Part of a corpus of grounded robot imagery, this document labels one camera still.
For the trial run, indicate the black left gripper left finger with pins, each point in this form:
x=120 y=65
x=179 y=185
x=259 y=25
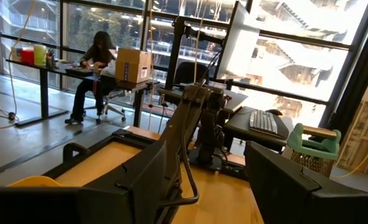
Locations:
x=125 y=193

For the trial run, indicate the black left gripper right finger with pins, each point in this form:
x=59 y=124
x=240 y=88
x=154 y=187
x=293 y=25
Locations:
x=289 y=199

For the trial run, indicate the orange plastic bin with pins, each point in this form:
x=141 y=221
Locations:
x=34 y=182

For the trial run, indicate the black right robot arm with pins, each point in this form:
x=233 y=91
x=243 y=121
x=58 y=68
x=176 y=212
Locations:
x=184 y=118

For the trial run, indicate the green dish rack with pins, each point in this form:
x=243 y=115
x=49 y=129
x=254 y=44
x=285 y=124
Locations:
x=314 y=149

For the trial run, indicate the black laptop keyboard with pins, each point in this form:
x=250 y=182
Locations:
x=263 y=121

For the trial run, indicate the white base office chair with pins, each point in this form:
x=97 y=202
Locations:
x=115 y=107

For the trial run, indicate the dark grey desk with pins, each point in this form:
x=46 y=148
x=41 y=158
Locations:
x=240 y=127

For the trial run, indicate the wooden pallet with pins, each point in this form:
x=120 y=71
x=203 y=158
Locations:
x=364 y=137

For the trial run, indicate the cardboard box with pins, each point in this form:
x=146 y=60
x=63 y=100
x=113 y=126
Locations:
x=131 y=65

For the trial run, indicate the black standing desk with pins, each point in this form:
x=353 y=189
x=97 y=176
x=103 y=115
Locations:
x=44 y=93

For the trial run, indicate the black office chair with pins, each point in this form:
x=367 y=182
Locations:
x=188 y=73

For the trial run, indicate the person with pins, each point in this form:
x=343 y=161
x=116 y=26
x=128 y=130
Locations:
x=97 y=56

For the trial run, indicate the black pole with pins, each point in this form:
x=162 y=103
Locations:
x=174 y=56

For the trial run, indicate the grey monitor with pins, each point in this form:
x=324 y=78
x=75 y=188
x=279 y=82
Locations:
x=238 y=46

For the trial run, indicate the green container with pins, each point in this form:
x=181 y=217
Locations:
x=39 y=55

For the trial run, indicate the red container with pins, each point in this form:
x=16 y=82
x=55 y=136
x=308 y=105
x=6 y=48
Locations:
x=27 y=57

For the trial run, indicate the black window frame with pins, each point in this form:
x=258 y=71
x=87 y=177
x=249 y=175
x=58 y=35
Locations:
x=355 y=77

